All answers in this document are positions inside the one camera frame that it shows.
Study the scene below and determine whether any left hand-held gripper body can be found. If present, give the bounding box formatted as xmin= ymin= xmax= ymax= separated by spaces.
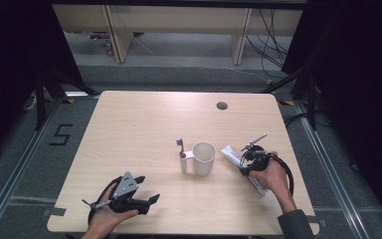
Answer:
xmin=82 ymin=170 xmax=151 ymax=216

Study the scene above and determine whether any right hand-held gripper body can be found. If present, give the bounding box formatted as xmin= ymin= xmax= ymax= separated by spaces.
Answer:
xmin=240 ymin=132 xmax=279 ymax=177

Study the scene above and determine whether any white toothpaste tube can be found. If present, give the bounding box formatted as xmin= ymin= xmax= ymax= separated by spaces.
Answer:
xmin=220 ymin=144 xmax=271 ymax=197

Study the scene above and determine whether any white cup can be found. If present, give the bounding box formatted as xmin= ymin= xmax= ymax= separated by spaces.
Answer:
xmin=178 ymin=140 xmax=218 ymax=177

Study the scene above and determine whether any pink toothbrush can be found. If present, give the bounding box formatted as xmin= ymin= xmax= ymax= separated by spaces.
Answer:
xmin=175 ymin=137 xmax=187 ymax=160

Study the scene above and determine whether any person's right hand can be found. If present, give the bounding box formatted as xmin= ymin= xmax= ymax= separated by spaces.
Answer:
xmin=248 ymin=150 xmax=290 ymax=202

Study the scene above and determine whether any person's left hand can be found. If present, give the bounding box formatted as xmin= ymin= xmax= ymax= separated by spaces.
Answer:
xmin=87 ymin=182 xmax=140 ymax=235

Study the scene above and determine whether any grey tape strip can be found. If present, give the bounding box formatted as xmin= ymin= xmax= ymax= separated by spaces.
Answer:
xmin=42 ymin=206 xmax=68 ymax=218

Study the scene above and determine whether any black metal stand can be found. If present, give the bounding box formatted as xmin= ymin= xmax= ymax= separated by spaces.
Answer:
xmin=34 ymin=65 xmax=99 ymax=131
xmin=261 ymin=62 xmax=320 ymax=131

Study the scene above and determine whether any dark curtain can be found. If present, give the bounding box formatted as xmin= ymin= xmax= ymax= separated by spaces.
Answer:
xmin=281 ymin=0 xmax=382 ymax=230
xmin=0 ymin=0 xmax=85 ymax=167

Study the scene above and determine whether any small clutter under desk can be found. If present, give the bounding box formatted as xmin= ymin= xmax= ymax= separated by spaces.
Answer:
xmin=88 ymin=31 xmax=114 ymax=57

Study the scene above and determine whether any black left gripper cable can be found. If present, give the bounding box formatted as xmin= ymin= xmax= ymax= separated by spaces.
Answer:
xmin=87 ymin=175 xmax=124 ymax=227

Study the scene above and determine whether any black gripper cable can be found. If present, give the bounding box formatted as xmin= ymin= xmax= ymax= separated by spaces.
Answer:
xmin=87 ymin=175 xmax=124 ymax=227
xmin=269 ymin=152 xmax=295 ymax=197

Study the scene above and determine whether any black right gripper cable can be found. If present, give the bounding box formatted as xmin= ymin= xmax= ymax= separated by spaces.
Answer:
xmin=269 ymin=152 xmax=295 ymax=197

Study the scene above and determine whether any black floor cable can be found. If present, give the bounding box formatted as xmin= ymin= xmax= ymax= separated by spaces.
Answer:
xmin=283 ymin=112 xmax=310 ymax=129

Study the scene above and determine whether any metal floor rail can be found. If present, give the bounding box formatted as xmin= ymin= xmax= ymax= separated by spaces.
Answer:
xmin=0 ymin=97 xmax=64 ymax=239
xmin=293 ymin=100 xmax=370 ymax=239

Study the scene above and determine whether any black hanging cable bundle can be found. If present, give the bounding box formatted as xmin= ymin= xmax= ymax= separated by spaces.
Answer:
xmin=244 ymin=8 xmax=290 ymax=80

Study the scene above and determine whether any white coiled cable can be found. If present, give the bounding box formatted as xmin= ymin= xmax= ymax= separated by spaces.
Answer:
xmin=22 ymin=93 xmax=38 ymax=112

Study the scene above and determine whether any light wooden desk frame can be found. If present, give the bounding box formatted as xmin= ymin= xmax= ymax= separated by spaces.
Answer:
xmin=52 ymin=3 xmax=304 ymax=67

